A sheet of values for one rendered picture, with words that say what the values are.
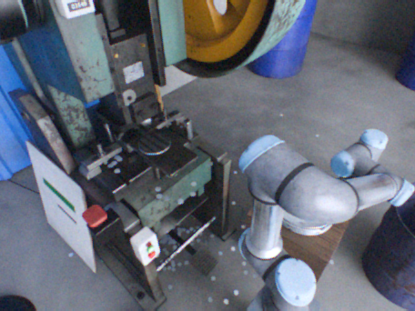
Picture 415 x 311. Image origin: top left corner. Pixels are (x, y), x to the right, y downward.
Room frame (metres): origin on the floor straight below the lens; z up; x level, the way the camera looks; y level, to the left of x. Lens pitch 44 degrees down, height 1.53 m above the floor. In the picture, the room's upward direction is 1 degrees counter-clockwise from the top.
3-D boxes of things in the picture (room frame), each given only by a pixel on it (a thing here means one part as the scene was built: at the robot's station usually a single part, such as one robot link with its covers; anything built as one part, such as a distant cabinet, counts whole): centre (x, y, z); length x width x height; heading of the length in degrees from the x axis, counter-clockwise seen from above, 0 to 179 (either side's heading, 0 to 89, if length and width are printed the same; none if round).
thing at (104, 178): (0.95, 0.29, 0.68); 0.45 x 0.30 x 0.06; 135
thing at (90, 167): (0.83, 0.41, 0.76); 0.17 x 0.06 x 0.10; 135
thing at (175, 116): (1.07, 0.18, 0.76); 0.17 x 0.06 x 0.10; 135
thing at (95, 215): (0.55, 0.36, 0.72); 0.07 x 0.06 x 0.08; 45
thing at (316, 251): (0.84, -0.45, 0.18); 0.40 x 0.38 x 0.35; 51
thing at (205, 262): (0.85, 0.20, 0.14); 0.59 x 0.10 x 0.05; 45
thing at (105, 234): (0.56, 0.35, 0.62); 0.10 x 0.06 x 0.20; 135
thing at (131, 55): (0.92, 0.26, 1.04); 0.17 x 0.15 x 0.30; 45
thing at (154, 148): (0.82, 0.17, 0.72); 0.25 x 0.14 x 0.14; 45
